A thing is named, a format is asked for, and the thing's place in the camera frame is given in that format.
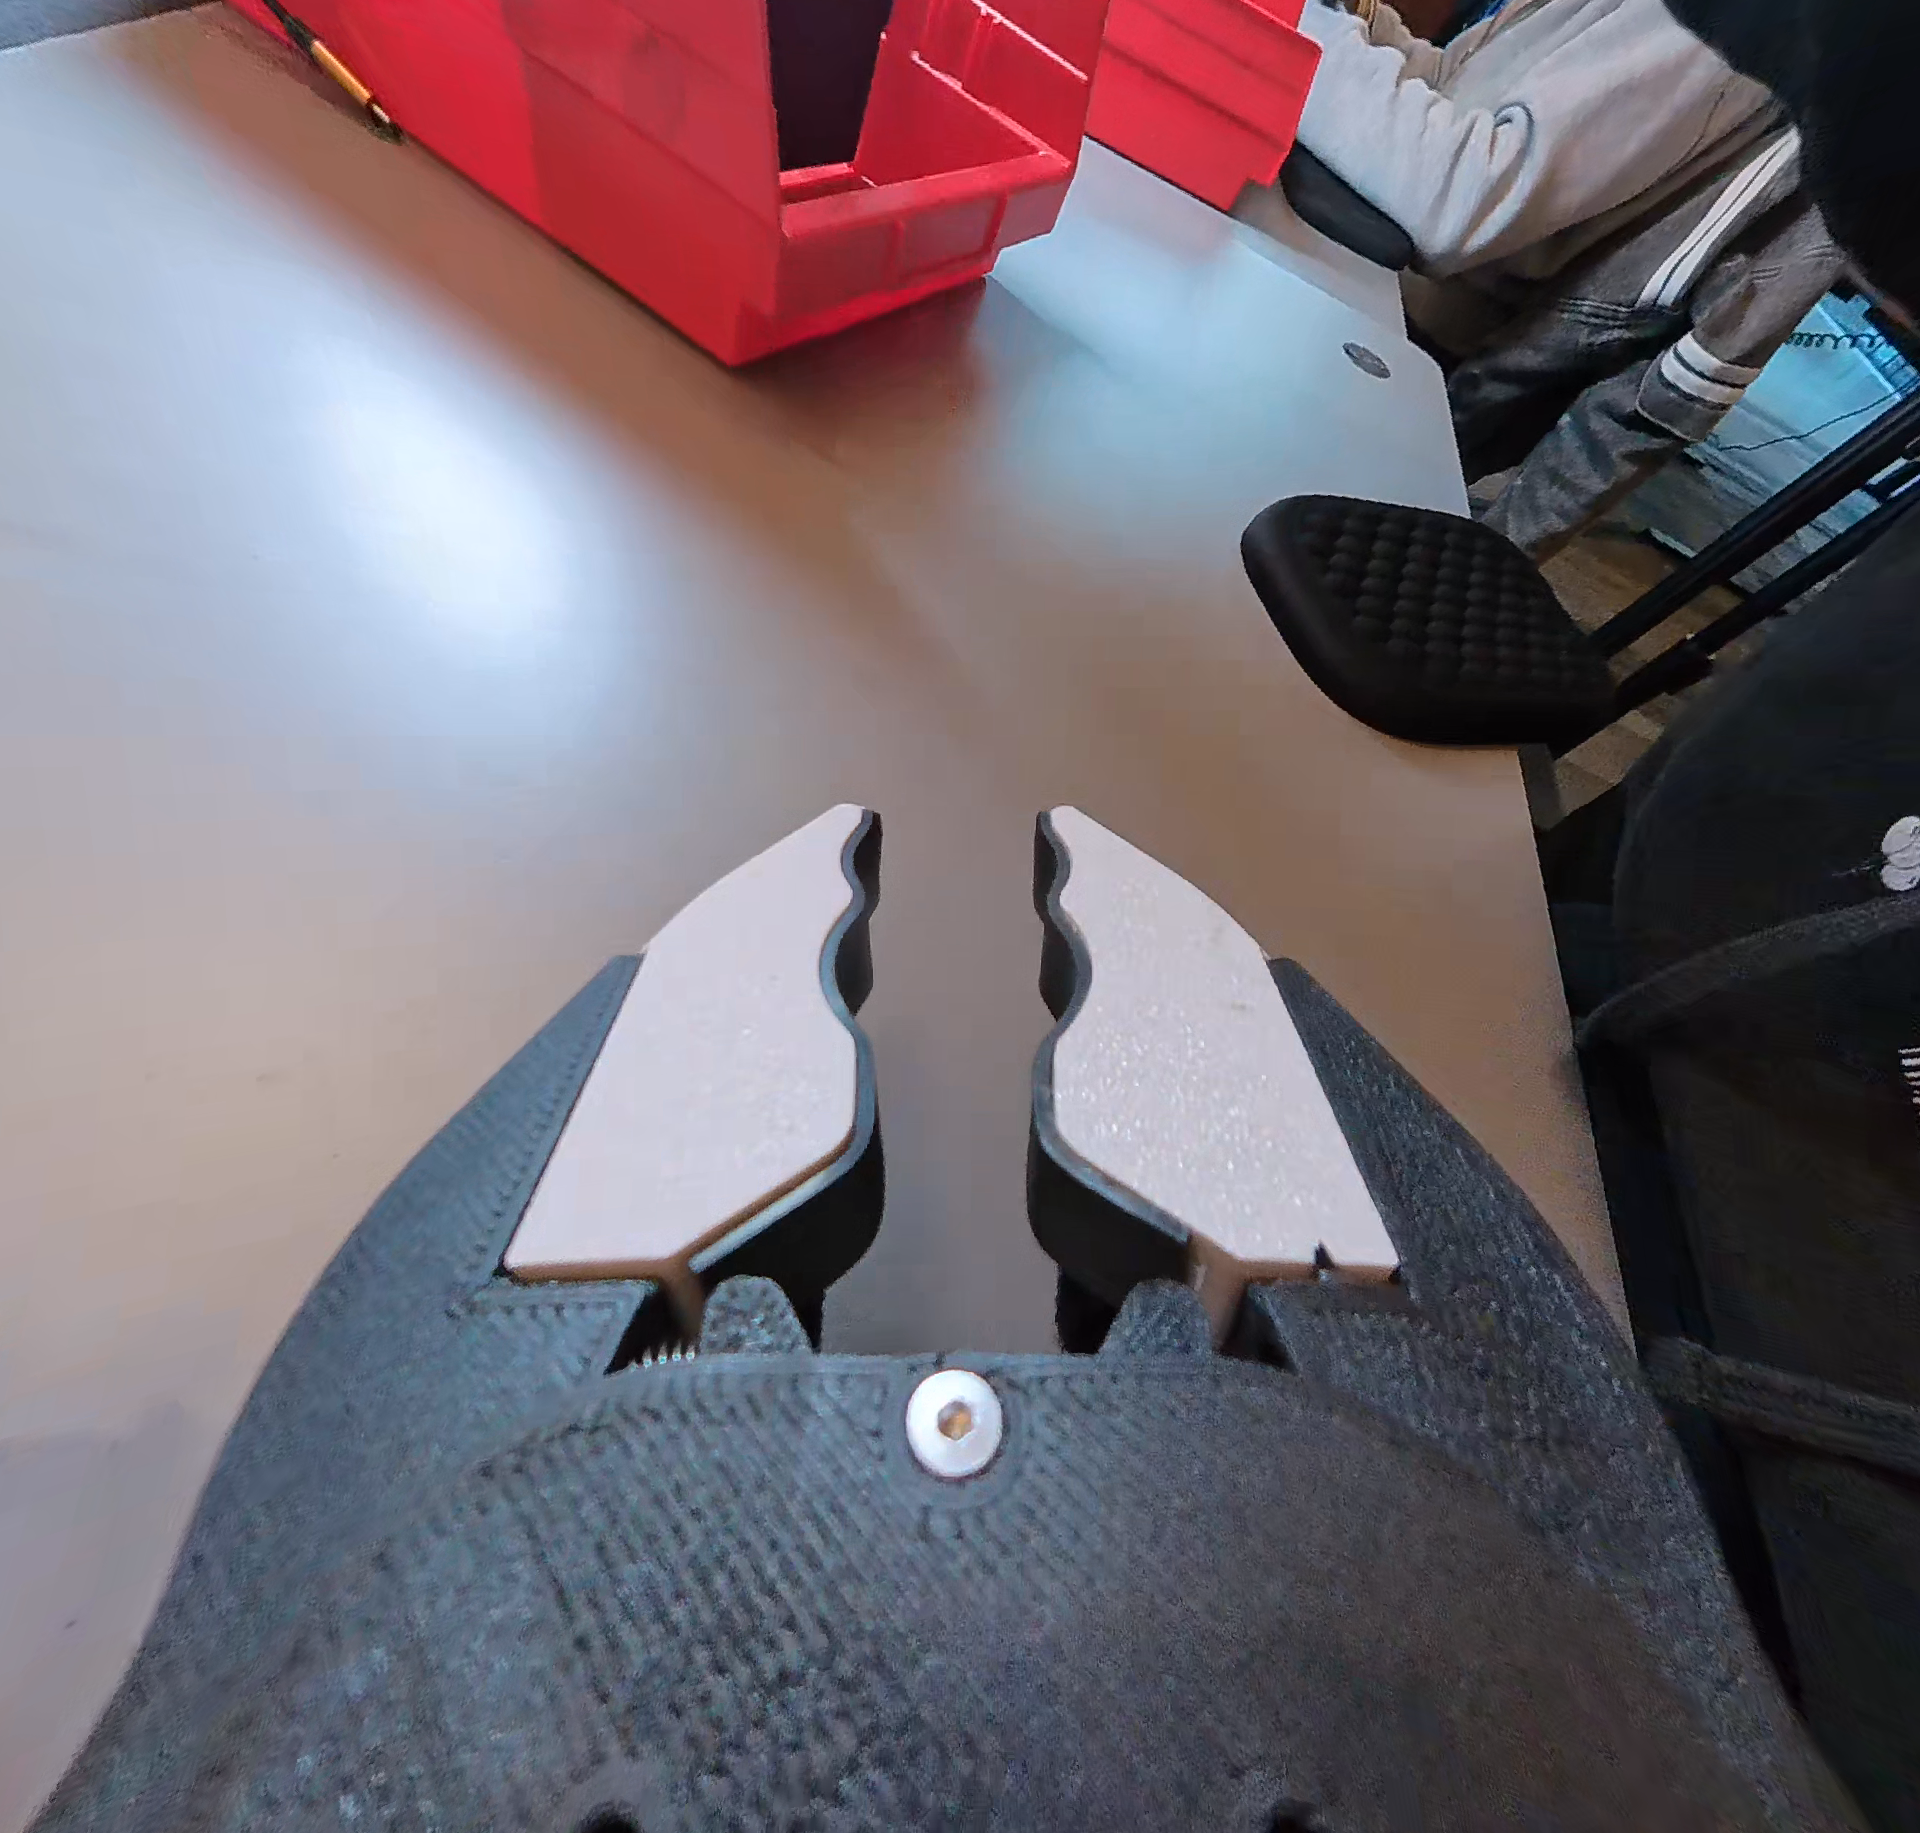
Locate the black chair armrest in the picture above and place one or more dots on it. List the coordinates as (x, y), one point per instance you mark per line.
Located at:
(1350, 207)

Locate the person's right forearm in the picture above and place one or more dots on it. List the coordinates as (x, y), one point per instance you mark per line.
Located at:
(1800, 32)

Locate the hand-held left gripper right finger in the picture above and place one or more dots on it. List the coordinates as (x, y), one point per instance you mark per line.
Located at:
(1200, 1113)

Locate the red plastic crate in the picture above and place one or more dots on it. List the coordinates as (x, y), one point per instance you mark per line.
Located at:
(1200, 79)

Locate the black round textured pad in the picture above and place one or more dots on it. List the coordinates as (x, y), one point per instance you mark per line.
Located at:
(1425, 618)

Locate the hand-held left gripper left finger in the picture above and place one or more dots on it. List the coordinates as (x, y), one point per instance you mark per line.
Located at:
(705, 1098)

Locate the person's black printed hoodie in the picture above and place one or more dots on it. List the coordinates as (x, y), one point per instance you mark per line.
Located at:
(1771, 1113)

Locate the red open-front bin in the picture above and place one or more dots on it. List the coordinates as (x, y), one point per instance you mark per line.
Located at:
(601, 93)

